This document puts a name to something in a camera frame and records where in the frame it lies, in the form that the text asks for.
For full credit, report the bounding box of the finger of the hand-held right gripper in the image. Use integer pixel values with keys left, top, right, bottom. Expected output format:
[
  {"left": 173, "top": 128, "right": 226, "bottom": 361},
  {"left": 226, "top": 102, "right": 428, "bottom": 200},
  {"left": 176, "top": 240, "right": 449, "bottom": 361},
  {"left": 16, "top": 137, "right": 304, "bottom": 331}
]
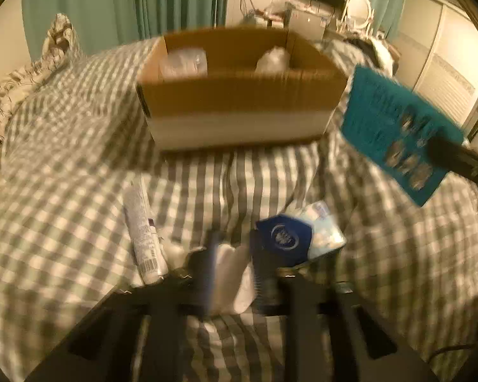
[{"left": 425, "top": 135, "right": 478, "bottom": 200}]

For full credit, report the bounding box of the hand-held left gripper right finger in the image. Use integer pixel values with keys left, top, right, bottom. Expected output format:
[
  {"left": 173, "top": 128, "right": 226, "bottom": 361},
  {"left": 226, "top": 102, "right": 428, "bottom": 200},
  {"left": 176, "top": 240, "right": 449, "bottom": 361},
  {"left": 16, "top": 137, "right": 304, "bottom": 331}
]
[{"left": 250, "top": 231, "right": 439, "bottom": 382}]

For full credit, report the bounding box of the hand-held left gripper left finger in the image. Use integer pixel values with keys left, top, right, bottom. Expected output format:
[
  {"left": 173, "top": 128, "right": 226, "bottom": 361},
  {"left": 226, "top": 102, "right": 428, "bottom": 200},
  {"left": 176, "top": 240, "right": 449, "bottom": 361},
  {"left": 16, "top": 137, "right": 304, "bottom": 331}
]
[{"left": 24, "top": 229, "right": 226, "bottom": 382}]

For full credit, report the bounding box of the white plastic bottle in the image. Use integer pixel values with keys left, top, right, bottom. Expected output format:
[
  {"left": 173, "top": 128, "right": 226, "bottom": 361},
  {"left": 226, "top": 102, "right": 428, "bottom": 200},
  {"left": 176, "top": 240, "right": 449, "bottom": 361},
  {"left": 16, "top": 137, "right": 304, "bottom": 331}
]
[{"left": 217, "top": 243, "right": 257, "bottom": 315}]

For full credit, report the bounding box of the teal booklet with pictures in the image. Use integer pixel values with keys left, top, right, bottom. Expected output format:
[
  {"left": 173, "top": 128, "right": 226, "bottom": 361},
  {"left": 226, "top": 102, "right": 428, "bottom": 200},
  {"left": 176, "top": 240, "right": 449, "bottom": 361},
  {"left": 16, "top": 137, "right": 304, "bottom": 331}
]
[{"left": 340, "top": 66, "right": 465, "bottom": 208}]

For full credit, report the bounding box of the cardboard box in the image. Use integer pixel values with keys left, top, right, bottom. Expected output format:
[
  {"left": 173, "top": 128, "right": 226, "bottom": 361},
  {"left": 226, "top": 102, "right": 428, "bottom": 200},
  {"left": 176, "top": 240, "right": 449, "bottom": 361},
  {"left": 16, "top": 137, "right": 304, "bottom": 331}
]
[{"left": 136, "top": 26, "right": 348, "bottom": 152}]

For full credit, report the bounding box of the dark blue pouch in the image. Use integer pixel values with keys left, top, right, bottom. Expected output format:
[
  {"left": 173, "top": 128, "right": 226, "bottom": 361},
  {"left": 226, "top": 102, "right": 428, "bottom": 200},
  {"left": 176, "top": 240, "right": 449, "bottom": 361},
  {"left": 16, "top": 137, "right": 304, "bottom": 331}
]
[{"left": 255, "top": 214, "right": 316, "bottom": 268}]

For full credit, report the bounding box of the light blue tissue packet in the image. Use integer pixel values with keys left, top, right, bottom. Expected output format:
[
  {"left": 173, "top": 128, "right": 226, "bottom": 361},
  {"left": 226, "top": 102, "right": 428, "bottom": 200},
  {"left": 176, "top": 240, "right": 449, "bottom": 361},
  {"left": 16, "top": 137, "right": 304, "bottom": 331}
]
[{"left": 286, "top": 201, "right": 347, "bottom": 262}]

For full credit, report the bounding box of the white tube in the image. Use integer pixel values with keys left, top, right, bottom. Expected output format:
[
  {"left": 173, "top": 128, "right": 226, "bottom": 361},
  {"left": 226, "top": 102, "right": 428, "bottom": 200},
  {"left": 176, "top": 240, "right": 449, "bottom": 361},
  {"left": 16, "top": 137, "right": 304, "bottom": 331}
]
[{"left": 122, "top": 181, "right": 170, "bottom": 286}]

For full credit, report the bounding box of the white wardrobe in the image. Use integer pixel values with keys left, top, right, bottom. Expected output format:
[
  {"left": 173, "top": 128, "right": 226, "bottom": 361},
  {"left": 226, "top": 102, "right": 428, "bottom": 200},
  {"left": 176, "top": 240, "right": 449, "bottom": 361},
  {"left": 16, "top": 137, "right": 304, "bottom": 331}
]
[{"left": 394, "top": 0, "right": 478, "bottom": 138}]

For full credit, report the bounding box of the dark cloth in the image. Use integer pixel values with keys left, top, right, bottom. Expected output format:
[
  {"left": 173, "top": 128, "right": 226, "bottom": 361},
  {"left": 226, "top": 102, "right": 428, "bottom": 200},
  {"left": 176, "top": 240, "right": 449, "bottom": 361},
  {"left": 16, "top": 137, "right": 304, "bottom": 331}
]
[{"left": 343, "top": 36, "right": 396, "bottom": 77}]

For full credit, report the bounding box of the green curtain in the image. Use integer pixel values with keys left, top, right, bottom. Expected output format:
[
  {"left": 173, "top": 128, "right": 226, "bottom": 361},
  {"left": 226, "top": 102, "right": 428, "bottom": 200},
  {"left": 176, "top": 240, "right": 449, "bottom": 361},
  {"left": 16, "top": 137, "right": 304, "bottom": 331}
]
[
  {"left": 354, "top": 0, "right": 412, "bottom": 41},
  {"left": 21, "top": 0, "right": 230, "bottom": 63}
]

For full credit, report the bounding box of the round white mirror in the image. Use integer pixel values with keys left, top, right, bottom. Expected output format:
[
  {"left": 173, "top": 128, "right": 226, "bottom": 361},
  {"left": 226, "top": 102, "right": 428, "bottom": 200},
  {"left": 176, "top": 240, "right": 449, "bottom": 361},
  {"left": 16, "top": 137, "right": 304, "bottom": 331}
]
[{"left": 344, "top": 0, "right": 374, "bottom": 33}]

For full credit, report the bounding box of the green checked blanket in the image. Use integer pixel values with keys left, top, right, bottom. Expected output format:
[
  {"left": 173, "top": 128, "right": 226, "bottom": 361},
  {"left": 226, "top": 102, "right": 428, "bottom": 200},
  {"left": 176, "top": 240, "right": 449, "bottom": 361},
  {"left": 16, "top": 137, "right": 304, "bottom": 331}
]
[{"left": 0, "top": 38, "right": 478, "bottom": 382}]

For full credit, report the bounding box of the white crumpled plastic bag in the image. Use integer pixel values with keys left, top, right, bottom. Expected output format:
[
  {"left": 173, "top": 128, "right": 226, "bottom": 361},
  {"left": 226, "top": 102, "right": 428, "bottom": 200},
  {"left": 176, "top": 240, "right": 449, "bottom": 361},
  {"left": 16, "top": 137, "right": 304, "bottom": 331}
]
[{"left": 255, "top": 45, "right": 292, "bottom": 74}]

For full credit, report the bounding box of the cluttered desk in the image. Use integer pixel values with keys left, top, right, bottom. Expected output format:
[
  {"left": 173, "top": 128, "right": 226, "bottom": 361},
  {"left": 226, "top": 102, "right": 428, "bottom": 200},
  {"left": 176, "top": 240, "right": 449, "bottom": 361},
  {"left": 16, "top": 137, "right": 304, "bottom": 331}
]
[{"left": 243, "top": 0, "right": 345, "bottom": 42}]

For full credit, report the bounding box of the clear plastic packet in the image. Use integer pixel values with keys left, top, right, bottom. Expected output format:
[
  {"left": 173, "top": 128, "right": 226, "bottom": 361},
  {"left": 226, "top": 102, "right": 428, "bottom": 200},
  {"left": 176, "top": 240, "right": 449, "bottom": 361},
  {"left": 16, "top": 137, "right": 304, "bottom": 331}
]
[{"left": 158, "top": 47, "right": 208, "bottom": 79}]

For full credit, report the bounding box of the ruffled checked pillow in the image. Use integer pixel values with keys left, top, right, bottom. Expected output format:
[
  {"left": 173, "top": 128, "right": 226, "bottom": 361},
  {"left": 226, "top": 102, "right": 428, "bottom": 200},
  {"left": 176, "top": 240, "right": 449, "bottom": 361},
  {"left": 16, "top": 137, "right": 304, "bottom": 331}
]
[{"left": 0, "top": 12, "right": 82, "bottom": 194}]

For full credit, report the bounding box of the black cable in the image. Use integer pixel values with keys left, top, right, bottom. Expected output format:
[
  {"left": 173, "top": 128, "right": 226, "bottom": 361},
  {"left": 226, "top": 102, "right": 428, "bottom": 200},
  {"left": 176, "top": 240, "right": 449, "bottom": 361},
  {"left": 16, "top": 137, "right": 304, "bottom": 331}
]
[{"left": 425, "top": 343, "right": 478, "bottom": 364}]

